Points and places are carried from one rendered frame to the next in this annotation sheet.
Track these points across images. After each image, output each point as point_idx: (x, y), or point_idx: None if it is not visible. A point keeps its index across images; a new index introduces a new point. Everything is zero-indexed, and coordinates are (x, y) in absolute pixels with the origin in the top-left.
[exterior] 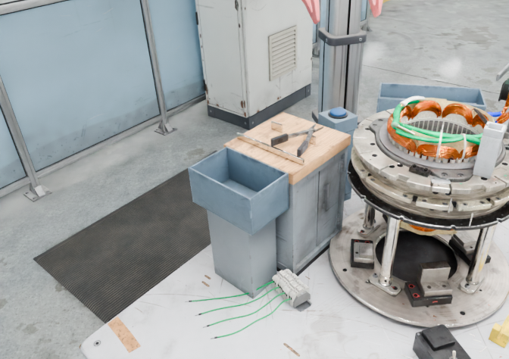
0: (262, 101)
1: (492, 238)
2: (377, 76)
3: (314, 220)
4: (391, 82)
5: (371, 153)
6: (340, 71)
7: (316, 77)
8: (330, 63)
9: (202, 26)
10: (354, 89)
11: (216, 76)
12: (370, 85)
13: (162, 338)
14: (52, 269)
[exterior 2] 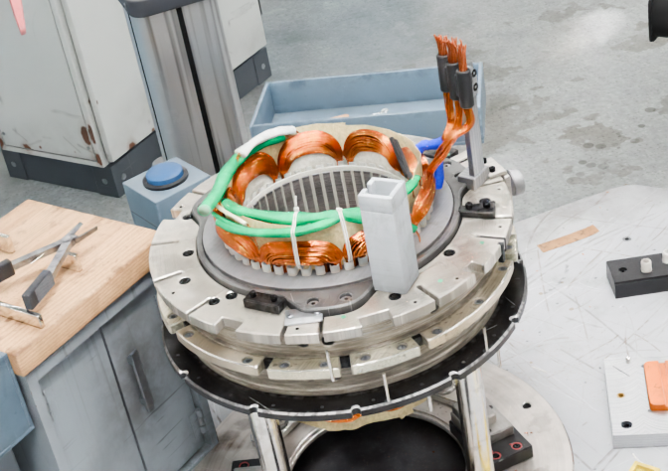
0: (138, 116)
1: (557, 397)
2: None
3: (126, 438)
4: (474, 8)
5: (179, 276)
6: (177, 70)
7: (286, 25)
8: (148, 55)
9: None
10: (223, 103)
11: (6, 74)
12: (420, 26)
13: None
14: None
